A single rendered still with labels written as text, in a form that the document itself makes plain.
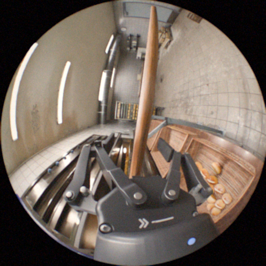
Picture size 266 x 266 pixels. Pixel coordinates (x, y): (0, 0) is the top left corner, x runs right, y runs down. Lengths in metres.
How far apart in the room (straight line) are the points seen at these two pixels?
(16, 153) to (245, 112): 2.71
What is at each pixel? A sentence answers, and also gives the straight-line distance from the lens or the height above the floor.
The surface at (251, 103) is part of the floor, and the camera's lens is 1.30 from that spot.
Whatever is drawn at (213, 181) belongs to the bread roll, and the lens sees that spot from 0.68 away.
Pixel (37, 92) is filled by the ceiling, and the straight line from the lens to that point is 1.53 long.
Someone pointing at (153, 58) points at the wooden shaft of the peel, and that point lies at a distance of 0.20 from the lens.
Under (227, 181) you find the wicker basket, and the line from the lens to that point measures 0.69.
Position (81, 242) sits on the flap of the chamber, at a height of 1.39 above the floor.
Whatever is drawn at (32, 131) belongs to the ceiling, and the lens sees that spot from 1.49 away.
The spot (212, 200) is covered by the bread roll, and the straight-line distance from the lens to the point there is 0.71.
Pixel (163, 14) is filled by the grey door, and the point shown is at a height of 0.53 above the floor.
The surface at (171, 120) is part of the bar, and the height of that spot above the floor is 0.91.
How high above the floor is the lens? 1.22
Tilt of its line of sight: 4 degrees down
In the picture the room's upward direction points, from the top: 84 degrees counter-clockwise
